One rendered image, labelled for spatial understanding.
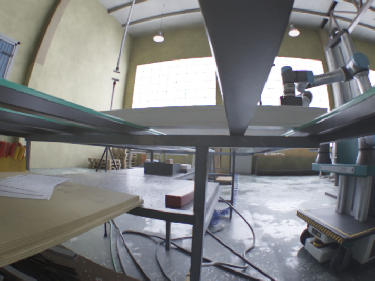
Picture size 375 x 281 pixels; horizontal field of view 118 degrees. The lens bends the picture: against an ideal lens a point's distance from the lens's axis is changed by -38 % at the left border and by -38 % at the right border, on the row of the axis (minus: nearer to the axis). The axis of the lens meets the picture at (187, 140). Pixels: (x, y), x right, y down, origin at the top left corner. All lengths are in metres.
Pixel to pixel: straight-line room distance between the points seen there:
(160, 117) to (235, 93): 0.48
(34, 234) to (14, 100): 0.21
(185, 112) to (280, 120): 0.31
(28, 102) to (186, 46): 10.76
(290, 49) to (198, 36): 5.34
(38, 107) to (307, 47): 11.55
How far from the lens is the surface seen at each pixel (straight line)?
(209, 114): 0.59
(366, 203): 1.49
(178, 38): 11.52
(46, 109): 0.36
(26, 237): 0.30
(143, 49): 12.12
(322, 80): 1.22
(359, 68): 1.19
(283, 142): 0.50
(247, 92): 0.17
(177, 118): 0.61
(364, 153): 1.24
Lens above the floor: 0.77
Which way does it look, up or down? 5 degrees up
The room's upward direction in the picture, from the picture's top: 2 degrees clockwise
